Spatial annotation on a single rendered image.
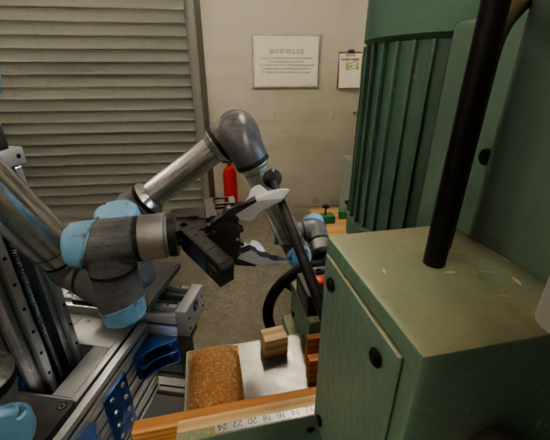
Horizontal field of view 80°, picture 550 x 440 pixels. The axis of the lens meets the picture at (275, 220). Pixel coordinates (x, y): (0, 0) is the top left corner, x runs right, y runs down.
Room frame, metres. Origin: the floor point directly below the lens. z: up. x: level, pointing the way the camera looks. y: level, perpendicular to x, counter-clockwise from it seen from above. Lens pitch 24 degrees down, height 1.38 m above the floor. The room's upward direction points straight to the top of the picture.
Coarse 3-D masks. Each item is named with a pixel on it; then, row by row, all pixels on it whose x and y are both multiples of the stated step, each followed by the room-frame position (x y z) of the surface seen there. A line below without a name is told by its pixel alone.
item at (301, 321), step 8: (296, 288) 0.58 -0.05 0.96; (296, 296) 0.56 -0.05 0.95; (296, 304) 0.56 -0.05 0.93; (296, 312) 0.56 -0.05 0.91; (304, 312) 0.51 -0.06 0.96; (296, 320) 0.56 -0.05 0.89; (304, 320) 0.50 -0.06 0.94; (312, 320) 0.48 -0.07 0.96; (304, 328) 0.50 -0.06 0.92; (312, 328) 0.47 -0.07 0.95; (304, 336) 0.50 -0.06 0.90
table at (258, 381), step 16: (288, 320) 0.58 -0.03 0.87; (288, 336) 0.50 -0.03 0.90; (192, 352) 0.46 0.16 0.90; (240, 352) 0.46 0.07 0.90; (256, 352) 0.46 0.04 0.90; (288, 352) 0.46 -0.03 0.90; (304, 352) 0.46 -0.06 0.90; (256, 368) 0.42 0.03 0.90; (272, 368) 0.42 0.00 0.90; (288, 368) 0.42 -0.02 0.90; (304, 368) 0.42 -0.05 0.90; (256, 384) 0.39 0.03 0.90; (272, 384) 0.39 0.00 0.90; (288, 384) 0.39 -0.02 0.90; (304, 384) 0.39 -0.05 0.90
